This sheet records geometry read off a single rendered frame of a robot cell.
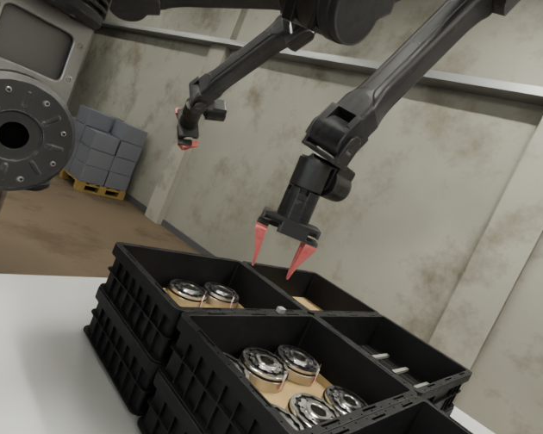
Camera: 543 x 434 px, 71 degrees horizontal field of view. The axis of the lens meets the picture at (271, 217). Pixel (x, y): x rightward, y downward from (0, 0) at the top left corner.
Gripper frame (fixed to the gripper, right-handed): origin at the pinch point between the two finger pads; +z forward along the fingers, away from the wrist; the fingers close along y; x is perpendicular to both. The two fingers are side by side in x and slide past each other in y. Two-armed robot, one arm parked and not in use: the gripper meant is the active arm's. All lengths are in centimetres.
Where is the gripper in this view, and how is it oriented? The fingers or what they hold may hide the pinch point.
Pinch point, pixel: (271, 267)
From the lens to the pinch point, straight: 66.6
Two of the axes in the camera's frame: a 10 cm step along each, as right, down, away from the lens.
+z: -3.8, 9.2, 1.1
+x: -0.3, 1.1, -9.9
